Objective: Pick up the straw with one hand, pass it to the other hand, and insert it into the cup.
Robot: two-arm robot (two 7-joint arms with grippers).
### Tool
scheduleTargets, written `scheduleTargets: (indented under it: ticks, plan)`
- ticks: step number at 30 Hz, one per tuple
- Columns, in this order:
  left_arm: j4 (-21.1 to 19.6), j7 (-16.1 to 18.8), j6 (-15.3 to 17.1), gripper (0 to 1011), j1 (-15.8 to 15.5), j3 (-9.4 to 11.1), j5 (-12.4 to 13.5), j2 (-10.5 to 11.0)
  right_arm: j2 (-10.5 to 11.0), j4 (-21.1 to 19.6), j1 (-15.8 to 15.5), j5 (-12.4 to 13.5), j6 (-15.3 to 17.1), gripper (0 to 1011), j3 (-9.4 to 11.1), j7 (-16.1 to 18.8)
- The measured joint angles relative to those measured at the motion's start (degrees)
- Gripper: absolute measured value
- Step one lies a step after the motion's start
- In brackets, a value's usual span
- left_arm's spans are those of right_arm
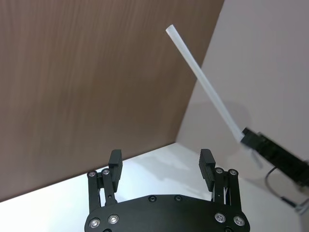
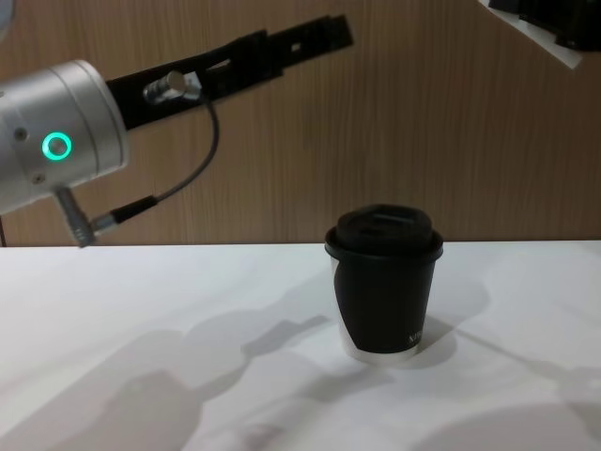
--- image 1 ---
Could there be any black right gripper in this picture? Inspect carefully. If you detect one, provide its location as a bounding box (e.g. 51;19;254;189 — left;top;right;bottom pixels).
240;127;309;189

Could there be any translucent white plastic stick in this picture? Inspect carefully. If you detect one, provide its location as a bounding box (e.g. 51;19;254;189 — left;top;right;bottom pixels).
165;24;264;169

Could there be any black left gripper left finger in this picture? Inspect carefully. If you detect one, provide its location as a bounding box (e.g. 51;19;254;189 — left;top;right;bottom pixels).
87;149;123;214

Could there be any thin dark gripper cable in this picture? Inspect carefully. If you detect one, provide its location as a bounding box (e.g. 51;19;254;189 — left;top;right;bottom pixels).
265;166;297;208

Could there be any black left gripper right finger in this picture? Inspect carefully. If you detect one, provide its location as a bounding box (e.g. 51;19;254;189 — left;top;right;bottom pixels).
198;148;243;215

